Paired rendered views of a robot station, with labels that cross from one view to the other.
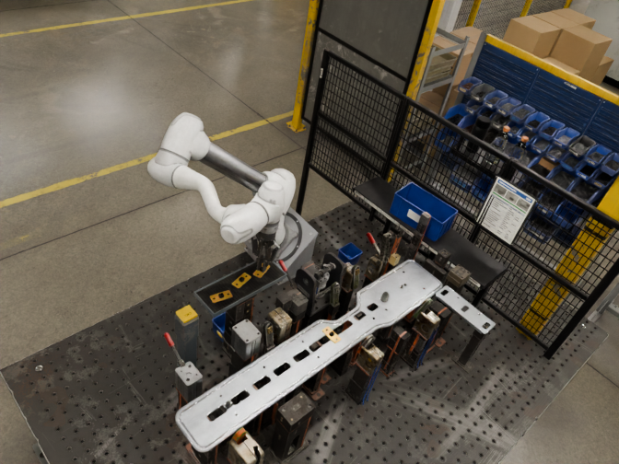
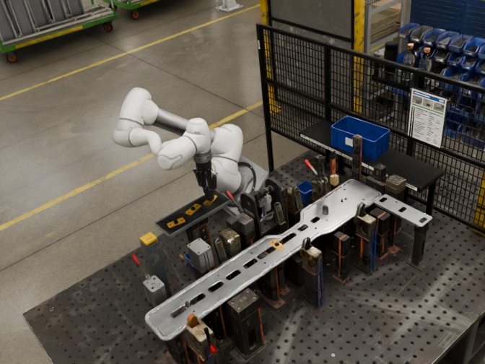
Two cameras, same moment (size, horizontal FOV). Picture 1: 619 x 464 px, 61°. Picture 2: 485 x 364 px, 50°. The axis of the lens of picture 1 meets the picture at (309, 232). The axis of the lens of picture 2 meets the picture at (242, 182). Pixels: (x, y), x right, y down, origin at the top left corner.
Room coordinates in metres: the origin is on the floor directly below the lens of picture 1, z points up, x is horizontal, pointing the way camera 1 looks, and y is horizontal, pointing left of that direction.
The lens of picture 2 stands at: (-0.45, -0.52, 2.71)
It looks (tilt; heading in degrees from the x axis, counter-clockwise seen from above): 35 degrees down; 15
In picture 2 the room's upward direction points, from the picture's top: 7 degrees counter-clockwise
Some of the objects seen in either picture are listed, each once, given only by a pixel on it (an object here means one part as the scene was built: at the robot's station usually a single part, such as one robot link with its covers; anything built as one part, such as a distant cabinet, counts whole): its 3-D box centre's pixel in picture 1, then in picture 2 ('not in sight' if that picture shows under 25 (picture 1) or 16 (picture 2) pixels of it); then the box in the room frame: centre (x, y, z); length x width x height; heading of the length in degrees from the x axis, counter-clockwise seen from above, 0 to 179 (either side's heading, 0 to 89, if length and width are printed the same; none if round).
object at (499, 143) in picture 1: (498, 145); (408, 61); (2.29, -0.81, 1.53); 0.06 x 0.06 x 0.20
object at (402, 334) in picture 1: (393, 352); (341, 257); (1.48, -0.48, 0.84); 0.11 x 0.08 x 0.29; 50
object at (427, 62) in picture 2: (516, 155); (425, 66); (2.23, -0.89, 1.53); 0.06 x 0.06 x 0.20
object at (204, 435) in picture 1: (329, 339); (275, 248); (1.36, -0.17, 1.00); 1.38 x 0.22 x 0.02; 140
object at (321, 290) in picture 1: (314, 302); (265, 224); (1.59, -0.09, 0.94); 0.18 x 0.13 x 0.49; 140
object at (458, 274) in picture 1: (448, 295); (393, 206); (1.86, -0.75, 0.88); 0.08 x 0.08 x 0.36; 50
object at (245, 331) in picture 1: (243, 360); (205, 276); (1.23, 0.16, 0.90); 0.13 x 0.10 x 0.41; 50
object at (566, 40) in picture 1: (549, 71); not in sight; (6.09, -2.34, 0.52); 1.20 x 0.80 x 1.05; 137
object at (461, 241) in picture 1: (425, 227); (365, 152); (2.20, -0.60, 1.02); 0.90 x 0.22 x 0.03; 50
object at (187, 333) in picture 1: (187, 350); (158, 274); (1.22, 0.39, 0.92); 0.08 x 0.08 x 0.44; 50
